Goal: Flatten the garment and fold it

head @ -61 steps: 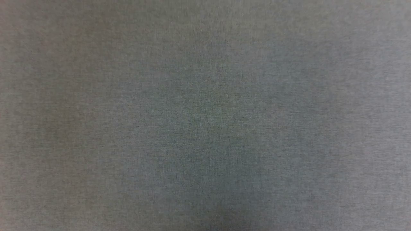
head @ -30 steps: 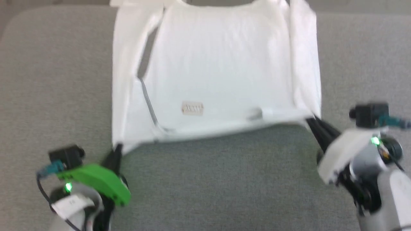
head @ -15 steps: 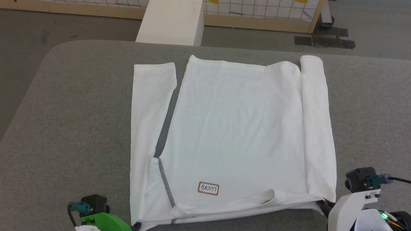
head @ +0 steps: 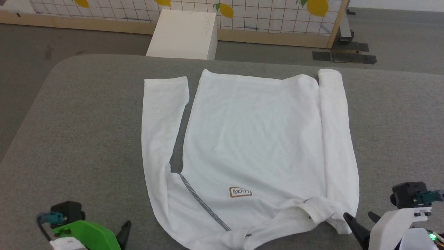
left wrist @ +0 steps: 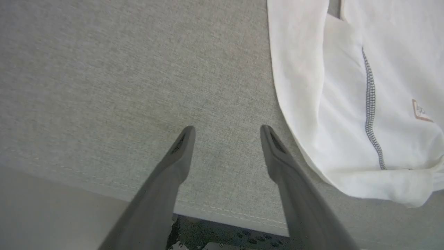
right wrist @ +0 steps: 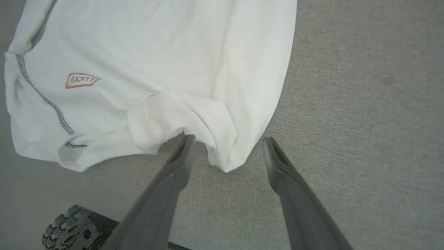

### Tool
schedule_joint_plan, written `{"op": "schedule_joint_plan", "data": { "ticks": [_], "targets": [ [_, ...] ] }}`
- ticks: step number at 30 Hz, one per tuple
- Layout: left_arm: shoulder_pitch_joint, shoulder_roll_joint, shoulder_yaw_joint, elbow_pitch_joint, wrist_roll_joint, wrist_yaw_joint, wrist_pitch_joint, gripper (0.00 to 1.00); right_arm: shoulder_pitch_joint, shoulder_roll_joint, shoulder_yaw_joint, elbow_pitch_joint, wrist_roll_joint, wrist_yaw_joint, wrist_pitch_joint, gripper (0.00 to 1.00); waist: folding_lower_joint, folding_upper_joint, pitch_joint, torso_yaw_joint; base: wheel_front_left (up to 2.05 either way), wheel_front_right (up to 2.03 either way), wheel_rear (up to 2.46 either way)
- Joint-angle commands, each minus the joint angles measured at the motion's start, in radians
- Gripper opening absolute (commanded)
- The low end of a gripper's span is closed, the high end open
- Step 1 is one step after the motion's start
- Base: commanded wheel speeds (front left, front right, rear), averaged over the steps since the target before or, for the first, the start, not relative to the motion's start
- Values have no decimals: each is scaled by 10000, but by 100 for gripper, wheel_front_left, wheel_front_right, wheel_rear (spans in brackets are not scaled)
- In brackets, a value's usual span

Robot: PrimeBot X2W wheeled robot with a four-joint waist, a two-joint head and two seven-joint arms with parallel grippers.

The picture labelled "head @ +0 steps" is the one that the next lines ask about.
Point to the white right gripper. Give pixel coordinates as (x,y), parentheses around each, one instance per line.
(392,225)

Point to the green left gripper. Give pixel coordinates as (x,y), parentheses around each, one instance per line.
(93,236)

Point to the white long sleeve shirt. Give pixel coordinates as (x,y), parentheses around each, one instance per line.
(256,139)

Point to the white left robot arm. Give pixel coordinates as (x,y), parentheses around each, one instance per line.
(66,244)

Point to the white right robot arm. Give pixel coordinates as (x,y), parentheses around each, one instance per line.
(416,241)

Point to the black floor tape patch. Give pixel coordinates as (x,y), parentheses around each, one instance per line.
(347,57)

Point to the white box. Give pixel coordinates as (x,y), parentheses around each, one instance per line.
(184,34)

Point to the lemon print partition screen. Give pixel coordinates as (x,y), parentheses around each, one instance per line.
(270,17)

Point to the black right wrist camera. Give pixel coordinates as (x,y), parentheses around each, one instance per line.
(406,194)

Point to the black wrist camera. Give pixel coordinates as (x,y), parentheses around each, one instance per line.
(406,194)
(69,210)

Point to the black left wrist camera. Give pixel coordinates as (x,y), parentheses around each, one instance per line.
(69,210)

